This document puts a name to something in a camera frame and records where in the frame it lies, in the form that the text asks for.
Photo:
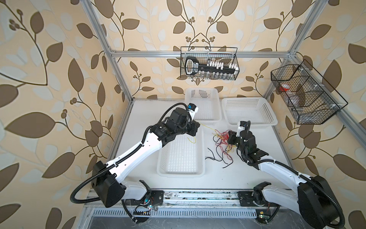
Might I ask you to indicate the black wire basket on wall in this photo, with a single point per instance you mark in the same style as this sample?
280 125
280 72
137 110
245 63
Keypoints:
312 99
203 53

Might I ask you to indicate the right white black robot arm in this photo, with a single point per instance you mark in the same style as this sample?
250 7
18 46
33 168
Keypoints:
310 197

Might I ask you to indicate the black wire basket on back wall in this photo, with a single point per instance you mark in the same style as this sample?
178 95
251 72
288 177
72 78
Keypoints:
203 53

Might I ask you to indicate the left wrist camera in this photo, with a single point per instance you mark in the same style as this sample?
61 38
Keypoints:
192 109

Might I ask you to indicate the white plastic basket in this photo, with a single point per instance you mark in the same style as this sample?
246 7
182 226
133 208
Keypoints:
257 110
183 158
208 103

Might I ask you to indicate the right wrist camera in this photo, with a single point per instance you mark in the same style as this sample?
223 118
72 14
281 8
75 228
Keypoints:
243 126

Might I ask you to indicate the far right white plastic basket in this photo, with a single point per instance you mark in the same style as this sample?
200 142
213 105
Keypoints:
257 110

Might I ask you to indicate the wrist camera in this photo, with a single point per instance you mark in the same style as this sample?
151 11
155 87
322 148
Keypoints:
192 109
243 126

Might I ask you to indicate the near white plastic basket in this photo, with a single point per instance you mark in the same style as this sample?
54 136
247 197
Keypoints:
183 158

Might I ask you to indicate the red item in wire basket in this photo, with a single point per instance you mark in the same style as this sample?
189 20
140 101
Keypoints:
284 88

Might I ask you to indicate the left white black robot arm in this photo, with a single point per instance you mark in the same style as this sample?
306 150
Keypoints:
107 183

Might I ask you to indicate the black wire basket on right wall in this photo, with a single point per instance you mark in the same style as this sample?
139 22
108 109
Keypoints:
312 99

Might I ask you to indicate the black tool with white sockets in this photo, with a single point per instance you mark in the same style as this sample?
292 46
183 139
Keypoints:
193 66

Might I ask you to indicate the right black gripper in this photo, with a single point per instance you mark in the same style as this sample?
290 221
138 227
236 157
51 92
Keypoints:
231 137

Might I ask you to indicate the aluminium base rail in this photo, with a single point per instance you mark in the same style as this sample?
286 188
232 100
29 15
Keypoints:
185 203

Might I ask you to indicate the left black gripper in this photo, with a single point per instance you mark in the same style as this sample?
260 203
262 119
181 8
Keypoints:
194 124

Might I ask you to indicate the far middle white plastic basket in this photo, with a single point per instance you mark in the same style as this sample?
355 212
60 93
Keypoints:
208 103

